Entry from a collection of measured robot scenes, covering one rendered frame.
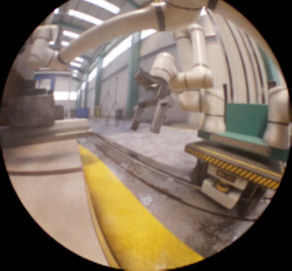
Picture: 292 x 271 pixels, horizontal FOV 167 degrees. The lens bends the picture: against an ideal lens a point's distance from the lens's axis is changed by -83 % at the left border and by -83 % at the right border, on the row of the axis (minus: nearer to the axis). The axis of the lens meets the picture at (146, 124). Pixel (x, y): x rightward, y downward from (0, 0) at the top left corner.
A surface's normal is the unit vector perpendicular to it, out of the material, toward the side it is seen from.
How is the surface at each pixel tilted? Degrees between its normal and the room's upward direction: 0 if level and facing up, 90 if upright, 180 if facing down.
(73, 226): 0
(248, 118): 90
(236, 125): 90
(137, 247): 0
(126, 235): 0
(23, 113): 90
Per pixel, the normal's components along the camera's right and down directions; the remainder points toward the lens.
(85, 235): 0.02, -0.99
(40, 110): 0.76, 0.10
